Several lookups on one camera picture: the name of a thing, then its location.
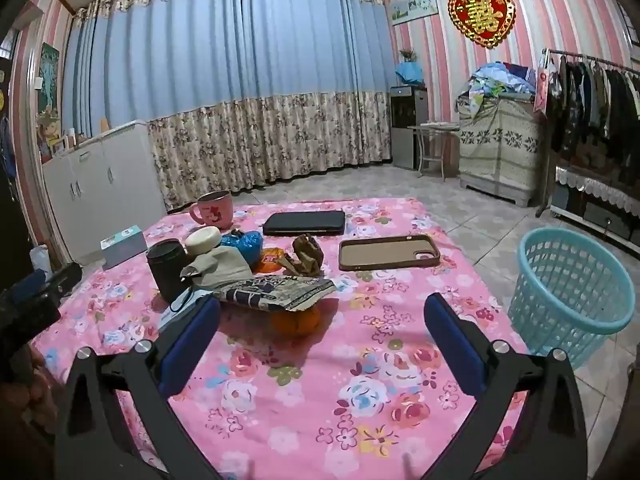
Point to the row of hanging clothes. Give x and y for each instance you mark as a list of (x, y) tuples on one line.
[(595, 105)]

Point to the beige cloth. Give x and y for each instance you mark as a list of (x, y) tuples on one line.
[(222, 267)]

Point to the small potted plant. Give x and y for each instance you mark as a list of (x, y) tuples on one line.
[(407, 55)]

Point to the pile of folded clothes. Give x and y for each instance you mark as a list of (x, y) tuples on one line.
[(500, 80)]

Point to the black cylindrical cup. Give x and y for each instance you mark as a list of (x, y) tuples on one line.
[(167, 272)]

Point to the blue floral curtain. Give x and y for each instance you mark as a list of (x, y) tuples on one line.
[(225, 60)]

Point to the brown cloth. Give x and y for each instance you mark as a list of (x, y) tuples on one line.
[(306, 255)]

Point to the orange snack packet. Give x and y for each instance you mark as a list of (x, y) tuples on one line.
[(270, 259)]

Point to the landscape wall picture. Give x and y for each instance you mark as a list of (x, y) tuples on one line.
[(414, 6)]

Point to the low cabinet with lace cloth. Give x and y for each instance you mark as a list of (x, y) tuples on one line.
[(595, 200)]

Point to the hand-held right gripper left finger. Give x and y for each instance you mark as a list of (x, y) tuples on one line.
[(192, 345)]

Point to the light blue plastic basket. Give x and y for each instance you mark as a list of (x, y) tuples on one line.
[(565, 300)]

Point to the white cabinet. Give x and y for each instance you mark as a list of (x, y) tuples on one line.
[(95, 180)]

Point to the white round jar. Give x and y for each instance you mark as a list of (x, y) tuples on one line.
[(202, 242)]

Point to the red heart wall decoration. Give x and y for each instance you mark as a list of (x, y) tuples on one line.
[(481, 15)]

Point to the grey water dispenser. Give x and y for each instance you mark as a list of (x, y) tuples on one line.
[(406, 130)]

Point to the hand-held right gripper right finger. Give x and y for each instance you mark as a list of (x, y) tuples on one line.
[(452, 345)]

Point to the blue cloth cover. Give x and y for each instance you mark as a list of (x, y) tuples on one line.
[(410, 74)]

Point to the brown phone case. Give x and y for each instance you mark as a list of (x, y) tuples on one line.
[(387, 254)]

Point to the blue plastic bag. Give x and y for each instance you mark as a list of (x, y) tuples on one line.
[(246, 244)]

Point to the pink mug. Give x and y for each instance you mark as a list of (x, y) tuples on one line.
[(215, 212)]

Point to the wall poster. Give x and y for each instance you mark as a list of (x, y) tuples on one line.
[(49, 100)]

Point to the cloth covered washing machine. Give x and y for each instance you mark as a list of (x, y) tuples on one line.
[(500, 155)]

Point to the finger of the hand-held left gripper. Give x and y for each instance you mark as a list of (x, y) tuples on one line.
[(65, 276)]

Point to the pink hanging bag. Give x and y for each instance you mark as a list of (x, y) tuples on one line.
[(542, 87)]

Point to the black wallet case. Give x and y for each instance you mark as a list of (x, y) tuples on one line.
[(305, 223)]

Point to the metal clothes rack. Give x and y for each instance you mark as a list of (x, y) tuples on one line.
[(585, 58)]

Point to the blue face mask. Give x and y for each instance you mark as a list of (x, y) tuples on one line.
[(175, 310)]

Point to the small metal side table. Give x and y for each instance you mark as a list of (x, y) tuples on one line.
[(435, 129)]

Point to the blue white tissue box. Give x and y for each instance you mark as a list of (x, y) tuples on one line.
[(122, 250)]

